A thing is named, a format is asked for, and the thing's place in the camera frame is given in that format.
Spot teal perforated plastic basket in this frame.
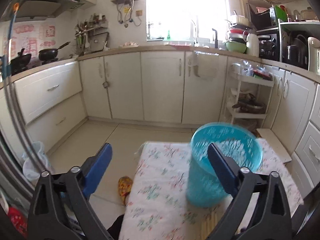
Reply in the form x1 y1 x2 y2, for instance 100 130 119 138
186 122 263 207

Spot yellow patterned slipper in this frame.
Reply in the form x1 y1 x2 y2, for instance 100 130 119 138
118 176 133 205

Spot white plastic bag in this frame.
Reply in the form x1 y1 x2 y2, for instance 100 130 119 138
22 141 54 185

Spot floral white tablecloth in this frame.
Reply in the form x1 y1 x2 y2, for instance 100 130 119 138
117 138 304 240

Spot dark pot on cart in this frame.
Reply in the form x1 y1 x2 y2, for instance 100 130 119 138
232 93 266 114

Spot white three-tier storage cart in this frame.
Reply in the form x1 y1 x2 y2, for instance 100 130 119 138
220 60 276 131

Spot white plastic bag holder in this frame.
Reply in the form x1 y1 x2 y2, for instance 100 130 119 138
189 51 219 80

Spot green mixing bowl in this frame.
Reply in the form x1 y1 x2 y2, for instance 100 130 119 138
225 41 247 54

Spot black frying pan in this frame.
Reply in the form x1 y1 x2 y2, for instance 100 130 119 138
39 41 70 61

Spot white thermos jug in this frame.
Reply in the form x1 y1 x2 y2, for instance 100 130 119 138
246 33 259 57

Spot black wok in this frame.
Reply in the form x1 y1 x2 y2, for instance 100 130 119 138
10 48 31 75

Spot black toaster oven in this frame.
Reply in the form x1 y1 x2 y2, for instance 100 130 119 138
257 28 280 61

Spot white electric kettle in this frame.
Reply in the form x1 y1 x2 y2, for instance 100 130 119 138
308 37 320 74

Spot black microwave oven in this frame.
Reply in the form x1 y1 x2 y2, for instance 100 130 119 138
247 4 277 30

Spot wall utensil rack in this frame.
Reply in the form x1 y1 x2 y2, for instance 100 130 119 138
75 14 110 56

